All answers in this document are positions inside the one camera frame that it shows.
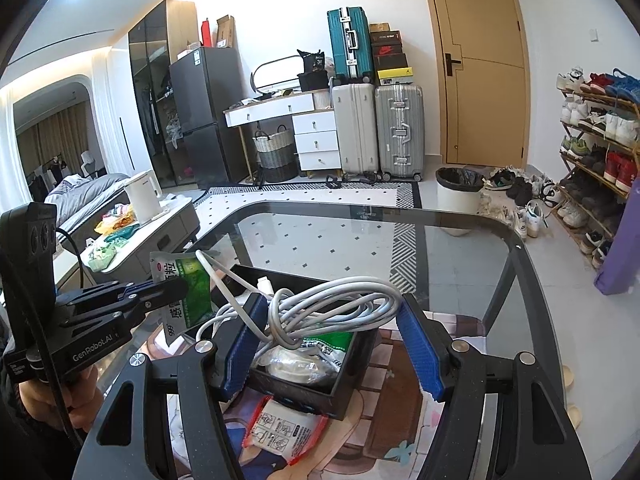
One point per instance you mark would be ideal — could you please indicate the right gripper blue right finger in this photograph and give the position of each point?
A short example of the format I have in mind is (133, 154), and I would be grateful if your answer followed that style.
(422, 353)

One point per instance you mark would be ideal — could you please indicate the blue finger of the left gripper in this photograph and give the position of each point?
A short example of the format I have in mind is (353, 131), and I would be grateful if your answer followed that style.
(147, 288)
(160, 297)

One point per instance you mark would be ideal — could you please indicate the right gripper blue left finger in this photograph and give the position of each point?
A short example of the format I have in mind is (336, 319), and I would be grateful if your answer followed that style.
(237, 345)

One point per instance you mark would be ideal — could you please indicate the green medicine packet large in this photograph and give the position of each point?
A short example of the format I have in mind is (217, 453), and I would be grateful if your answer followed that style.
(190, 303)

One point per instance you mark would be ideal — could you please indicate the green medicine packet small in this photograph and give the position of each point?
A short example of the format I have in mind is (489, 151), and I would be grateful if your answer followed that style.
(329, 343)

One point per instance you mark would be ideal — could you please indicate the red white warmer packet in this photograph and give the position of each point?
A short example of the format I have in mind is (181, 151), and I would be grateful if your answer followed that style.
(282, 431)

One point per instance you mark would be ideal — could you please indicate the white foam block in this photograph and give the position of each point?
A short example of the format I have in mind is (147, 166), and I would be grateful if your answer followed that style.
(265, 287)

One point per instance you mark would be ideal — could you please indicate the anime printed desk mat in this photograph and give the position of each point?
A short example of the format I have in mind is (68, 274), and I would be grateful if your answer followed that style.
(387, 430)

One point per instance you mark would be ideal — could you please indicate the grey side table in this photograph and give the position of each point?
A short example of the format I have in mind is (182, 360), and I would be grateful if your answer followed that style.
(171, 230)

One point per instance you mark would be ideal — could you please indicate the white electric kettle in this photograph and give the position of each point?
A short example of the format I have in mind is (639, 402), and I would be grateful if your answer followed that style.
(144, 191)

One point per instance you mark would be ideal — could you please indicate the black cardboard box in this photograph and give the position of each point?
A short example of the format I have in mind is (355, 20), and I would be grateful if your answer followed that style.
(312, 381)

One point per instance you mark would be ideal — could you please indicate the white trash bin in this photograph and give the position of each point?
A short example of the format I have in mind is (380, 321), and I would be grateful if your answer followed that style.
(458, 190)

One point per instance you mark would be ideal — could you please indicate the woven laundry basket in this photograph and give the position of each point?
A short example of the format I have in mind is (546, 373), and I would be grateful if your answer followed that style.
(276, 155)

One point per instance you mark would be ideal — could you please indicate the purple bag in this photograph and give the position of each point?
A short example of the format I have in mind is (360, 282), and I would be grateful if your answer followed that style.
(620, 268)

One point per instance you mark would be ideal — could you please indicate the white drawer desk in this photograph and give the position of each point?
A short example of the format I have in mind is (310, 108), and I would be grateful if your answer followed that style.
(313, 121)

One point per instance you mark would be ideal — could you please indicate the black refrigerator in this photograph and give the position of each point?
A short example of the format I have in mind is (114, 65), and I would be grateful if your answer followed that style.
(205, 83)

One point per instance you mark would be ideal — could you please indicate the silver suitcase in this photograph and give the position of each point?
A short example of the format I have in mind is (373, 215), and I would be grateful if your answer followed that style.
(401, 131)

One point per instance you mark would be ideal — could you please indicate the dark glass cabinet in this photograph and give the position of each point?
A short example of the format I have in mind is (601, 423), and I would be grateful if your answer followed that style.
(154, 44)

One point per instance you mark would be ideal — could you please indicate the white suitcase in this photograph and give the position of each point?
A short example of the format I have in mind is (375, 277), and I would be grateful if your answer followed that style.
(355, 121)

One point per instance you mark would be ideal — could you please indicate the wooden shoe rack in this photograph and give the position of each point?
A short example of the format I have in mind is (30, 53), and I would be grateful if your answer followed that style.
(600, 150)

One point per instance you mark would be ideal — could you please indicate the oval desk mirror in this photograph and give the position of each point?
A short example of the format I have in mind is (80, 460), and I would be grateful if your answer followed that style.
(277, 75)

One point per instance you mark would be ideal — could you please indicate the black handbag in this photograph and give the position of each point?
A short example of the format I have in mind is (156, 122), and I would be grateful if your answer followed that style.
(314, 76)

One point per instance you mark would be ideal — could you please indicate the stacked shoe boxes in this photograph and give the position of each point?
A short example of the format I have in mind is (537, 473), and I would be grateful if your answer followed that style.
(388, 53)

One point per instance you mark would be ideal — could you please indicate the teal suitcase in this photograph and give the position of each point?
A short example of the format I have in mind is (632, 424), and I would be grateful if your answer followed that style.
(351, 47)

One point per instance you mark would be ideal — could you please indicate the wooden door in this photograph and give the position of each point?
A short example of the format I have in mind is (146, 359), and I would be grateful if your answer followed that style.
(483, 81)

